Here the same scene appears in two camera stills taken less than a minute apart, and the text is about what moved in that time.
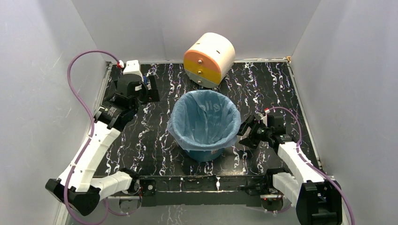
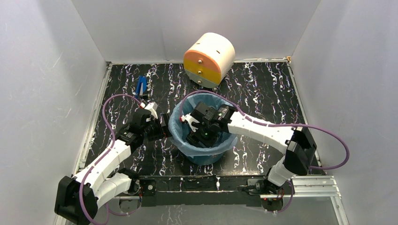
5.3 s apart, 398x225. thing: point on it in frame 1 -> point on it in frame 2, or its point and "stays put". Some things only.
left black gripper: (153, 94) -> (164, 131)
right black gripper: (249, 141) -> (194, 138)
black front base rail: (199, 190) stays put
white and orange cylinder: (209, 59) stays put
